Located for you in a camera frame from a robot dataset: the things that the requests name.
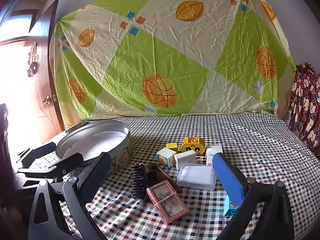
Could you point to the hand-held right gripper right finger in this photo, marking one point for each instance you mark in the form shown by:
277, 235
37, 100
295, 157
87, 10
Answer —
230, 177

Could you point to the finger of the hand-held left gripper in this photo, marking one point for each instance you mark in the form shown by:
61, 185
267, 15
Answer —
40, 153
62, 165

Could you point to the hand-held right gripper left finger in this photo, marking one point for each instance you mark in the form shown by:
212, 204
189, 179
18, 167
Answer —
95, 175

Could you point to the light blue toy block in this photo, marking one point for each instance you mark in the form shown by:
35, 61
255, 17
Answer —
230, 206

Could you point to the white box red label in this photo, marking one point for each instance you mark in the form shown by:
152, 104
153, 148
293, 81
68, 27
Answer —
213, 153

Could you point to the translucent plastic box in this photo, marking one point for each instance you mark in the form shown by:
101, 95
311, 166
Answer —
197, 177

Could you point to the round metal tin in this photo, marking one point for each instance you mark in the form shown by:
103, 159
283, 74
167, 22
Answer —
120, 152

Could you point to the yellow face toy block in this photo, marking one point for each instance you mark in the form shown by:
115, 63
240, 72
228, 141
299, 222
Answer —
192, 146

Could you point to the yellow wooden cube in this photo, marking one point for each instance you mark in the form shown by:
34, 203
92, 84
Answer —
172, 147

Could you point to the pink framed box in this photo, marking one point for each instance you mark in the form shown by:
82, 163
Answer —
167, 201

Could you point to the checkered bed sheet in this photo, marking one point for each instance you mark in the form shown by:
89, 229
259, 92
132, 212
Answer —
250, 142

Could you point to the black smartphone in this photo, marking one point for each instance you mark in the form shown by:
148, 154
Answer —
77, 125

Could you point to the white charger box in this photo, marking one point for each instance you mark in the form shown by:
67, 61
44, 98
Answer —
185, 158

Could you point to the brass door knob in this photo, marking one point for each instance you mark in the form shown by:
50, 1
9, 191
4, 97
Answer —
46, 100

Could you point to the wooden door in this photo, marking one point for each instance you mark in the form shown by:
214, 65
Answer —
42, 85

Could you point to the white printed toy block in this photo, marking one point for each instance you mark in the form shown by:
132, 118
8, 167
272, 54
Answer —
163, 158

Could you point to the hanging door ornament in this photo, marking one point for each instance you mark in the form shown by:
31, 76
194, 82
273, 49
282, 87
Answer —
32, 60

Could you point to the red floral cloth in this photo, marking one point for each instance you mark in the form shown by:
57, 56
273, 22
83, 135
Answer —
305, 100

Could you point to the basketball print green sheet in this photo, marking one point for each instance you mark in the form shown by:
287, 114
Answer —
175, 55

